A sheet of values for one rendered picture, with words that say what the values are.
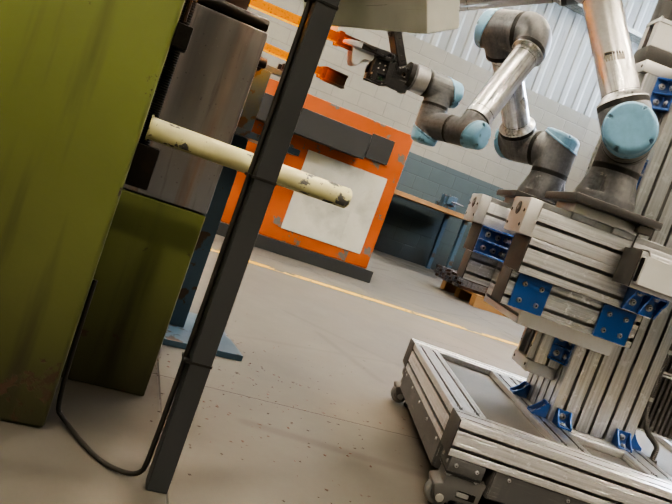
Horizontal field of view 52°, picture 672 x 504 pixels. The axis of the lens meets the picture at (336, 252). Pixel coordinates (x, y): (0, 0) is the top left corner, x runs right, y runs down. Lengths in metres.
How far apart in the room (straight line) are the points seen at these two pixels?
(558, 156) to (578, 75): 9.06
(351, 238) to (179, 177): 4.02
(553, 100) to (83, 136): 10.04
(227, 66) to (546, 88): 9.56
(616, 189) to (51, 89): 1.27
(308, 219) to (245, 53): 3.88
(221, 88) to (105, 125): 0.38
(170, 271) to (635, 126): 1.11
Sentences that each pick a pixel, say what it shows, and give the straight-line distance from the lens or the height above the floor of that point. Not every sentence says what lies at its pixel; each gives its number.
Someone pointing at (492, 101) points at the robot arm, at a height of 0.99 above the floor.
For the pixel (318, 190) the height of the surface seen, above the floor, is 0.62.
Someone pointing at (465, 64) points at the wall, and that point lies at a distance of 10.39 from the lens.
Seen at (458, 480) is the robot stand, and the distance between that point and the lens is 1.72.
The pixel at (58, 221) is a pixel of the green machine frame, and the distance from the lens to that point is 1.37.
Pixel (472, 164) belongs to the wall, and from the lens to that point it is 10.46.
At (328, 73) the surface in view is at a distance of 2.28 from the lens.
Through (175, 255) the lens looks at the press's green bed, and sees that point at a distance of 1.66.
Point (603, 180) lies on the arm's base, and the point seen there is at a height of 0.87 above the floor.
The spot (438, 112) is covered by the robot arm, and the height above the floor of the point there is 0.92.
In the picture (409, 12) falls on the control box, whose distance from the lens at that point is 1.21.
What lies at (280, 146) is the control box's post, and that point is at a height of 0.67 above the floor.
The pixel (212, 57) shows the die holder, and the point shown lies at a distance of 1.65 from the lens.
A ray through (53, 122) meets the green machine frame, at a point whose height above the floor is 0.57.
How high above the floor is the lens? 0.63
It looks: 5 degrees down
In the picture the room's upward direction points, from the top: 20 degrees clockwise
